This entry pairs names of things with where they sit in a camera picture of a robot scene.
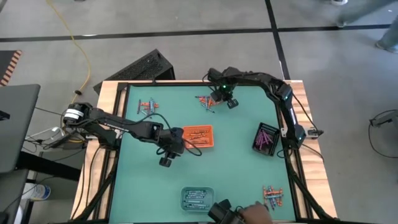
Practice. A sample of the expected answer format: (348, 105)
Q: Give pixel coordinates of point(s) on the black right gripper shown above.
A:
(224, 91)

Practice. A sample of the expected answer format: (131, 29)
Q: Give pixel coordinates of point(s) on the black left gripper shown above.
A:
(171, 144)

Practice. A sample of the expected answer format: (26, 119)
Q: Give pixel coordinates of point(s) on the orange plastic basket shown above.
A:
(211, 137)

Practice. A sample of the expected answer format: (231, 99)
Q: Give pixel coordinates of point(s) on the purple crayon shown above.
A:
(267, 138)
(200, 97)
(271, 204)
(260, 140)
(139, 106)

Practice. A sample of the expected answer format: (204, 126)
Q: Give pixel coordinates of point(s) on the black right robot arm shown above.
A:
(289, 115)

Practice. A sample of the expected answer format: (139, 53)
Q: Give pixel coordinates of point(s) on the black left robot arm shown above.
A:
(124, 126)

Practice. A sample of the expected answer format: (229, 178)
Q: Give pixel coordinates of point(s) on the grey-green plastic tray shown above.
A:
(210, 196)

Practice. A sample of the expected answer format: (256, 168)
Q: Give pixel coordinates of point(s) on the green table mat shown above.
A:
(236, 174)

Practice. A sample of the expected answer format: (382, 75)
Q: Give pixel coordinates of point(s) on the black plastic basket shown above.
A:
(275, 146)

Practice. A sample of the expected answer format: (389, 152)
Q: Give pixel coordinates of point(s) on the black perforated metal case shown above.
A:
(140, 67)

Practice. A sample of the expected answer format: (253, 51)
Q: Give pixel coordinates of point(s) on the person's hand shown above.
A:
(256, 214)

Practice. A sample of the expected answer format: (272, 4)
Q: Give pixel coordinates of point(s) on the white bottle blue label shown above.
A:
(37, 192)

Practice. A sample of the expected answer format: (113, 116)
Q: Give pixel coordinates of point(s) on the grey desk panel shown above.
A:
(15, 124)
(11, 196)

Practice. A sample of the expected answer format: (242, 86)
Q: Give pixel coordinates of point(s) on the person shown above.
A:
(367, 11)

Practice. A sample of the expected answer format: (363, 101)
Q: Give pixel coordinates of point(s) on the small black desk object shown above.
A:
(3, 115)

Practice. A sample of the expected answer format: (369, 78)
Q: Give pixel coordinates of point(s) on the black mat orange stripes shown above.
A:
(7, 67)

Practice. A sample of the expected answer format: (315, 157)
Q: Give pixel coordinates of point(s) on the black metal table frame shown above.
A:
(171, 83)

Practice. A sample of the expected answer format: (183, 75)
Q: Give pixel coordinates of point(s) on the black table-level camera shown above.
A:
(222, 214)

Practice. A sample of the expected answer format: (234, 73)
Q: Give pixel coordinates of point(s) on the black desk frame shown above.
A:
(46, 166)

